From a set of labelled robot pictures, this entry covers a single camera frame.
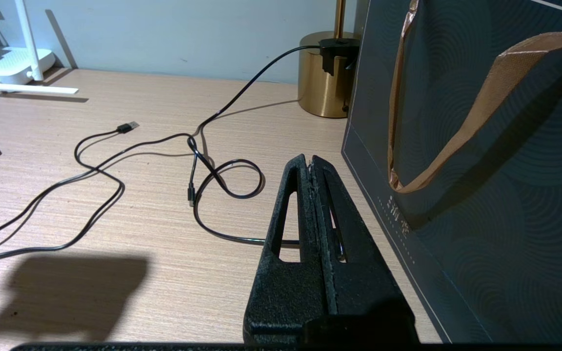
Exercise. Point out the white router with antennas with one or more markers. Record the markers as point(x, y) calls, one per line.
point(5, 63)

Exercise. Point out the dark gift bag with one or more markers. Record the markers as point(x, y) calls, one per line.
point(505, 219)

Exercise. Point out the brass desk lamp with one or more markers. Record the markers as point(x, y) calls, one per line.
point(317, 82)

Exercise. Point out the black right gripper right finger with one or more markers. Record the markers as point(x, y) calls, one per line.
point(359, 287)

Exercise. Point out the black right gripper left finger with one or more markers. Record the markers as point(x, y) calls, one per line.
point(286, 292)

